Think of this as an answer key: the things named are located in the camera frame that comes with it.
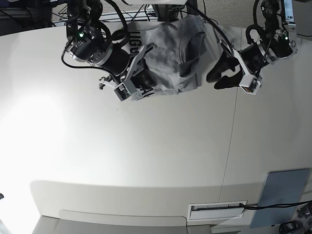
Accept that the black device at corner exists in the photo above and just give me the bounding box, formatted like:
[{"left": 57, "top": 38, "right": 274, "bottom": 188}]
[{"left": 279, "top": 220, "right": 304, "bottom": 234}]

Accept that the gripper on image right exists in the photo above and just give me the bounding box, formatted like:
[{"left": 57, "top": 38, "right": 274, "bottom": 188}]
[{"left": 218, "top": 39, "right": 277, "bottom": 95}]

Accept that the black cable bundle behind table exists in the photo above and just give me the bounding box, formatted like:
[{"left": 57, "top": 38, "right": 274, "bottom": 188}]
[{"left": 52, "top": 0, "right": 220, "bottom": 25}]

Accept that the grey T-shirt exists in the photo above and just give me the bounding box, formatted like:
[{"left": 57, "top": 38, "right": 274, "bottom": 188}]
[{"left": 124, "top": 16, "right": 206, "bottom": 101}]

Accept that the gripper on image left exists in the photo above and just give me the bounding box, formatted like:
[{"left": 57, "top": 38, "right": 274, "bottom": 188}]
[{"left": 90, "top": 43, "right": 156, "bottom": 101}]

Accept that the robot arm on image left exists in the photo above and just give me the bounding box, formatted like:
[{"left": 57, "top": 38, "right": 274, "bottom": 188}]
[{"left": 63, "top": 0, "right": 156, "bottom": 101}]

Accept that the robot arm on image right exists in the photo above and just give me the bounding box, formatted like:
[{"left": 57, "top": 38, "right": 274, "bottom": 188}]
[{"left": 214, "top": 0, "right": 298, "bottom": 95}]

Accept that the black cable on table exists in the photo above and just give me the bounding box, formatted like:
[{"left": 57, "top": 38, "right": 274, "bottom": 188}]
[{"left": 240, "top": 201, "right": 312, "bottom": 211}]

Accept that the blue-grey flat pad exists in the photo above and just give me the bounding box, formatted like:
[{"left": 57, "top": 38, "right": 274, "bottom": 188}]
[{"left": 250, "top": 168, "right": 310, "bottom": 228}]

